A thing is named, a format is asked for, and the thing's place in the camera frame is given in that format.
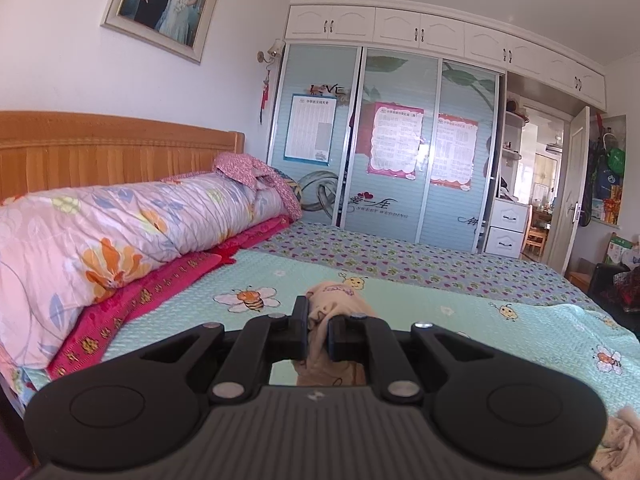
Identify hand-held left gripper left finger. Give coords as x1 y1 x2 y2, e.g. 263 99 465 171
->
141 296 309 406

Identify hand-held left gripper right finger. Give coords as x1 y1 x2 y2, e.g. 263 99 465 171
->
327 312 496 406

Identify beige printed pants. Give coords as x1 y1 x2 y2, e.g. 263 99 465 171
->
295 281 369 387

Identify red clothes pile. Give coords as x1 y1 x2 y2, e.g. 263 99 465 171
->
612 267 640 313

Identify green bee-print quilted bedspread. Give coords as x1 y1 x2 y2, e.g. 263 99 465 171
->
20 249 640 441

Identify red embroidered pillow towel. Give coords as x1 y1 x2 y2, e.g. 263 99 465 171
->
210 215 294 262
47 252 237 379

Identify purple heart-print bed sheet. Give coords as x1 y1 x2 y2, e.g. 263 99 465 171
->
250 220 598 311

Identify pink floral cloth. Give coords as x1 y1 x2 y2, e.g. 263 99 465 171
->
212 152 304 219

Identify white drawer unit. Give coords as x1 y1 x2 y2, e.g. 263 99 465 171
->
484 200 533 260

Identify rolled floral quilt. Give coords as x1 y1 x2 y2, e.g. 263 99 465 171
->
0 170 301 367

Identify wooden chair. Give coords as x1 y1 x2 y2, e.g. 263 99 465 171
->
524 227 547 261

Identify red hanging ornament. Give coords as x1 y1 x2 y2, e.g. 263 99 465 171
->
259 71 272 126

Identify wooden headboard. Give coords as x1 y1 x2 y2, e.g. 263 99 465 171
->
0 111 246 202

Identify white sliding-door wardrobe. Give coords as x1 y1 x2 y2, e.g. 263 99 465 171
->
267 0 608 257

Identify black chair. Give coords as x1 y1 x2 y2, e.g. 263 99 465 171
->
587 262 640 333

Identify white room door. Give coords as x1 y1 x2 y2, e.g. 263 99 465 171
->
545 106 591 276

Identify green and white carton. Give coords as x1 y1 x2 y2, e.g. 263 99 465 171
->
605 234 639 266

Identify dark blue bag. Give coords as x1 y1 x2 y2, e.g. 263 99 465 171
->
585 135 608 222

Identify pale pink cloth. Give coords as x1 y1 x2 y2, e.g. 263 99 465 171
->
599 406 640 480

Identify green bag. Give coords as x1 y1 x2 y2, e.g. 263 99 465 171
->
602 132 627 179

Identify blue-bordered wall chart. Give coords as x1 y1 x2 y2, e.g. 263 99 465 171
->
283 92 337 166

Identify pink-bordered wall chart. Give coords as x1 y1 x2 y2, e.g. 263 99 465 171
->
367 101 426 181
430 113 478 191

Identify wall lamp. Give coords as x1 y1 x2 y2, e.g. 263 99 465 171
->
257 39 286 66

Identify framed wall photo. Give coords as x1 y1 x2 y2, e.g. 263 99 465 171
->
100 0 232 65

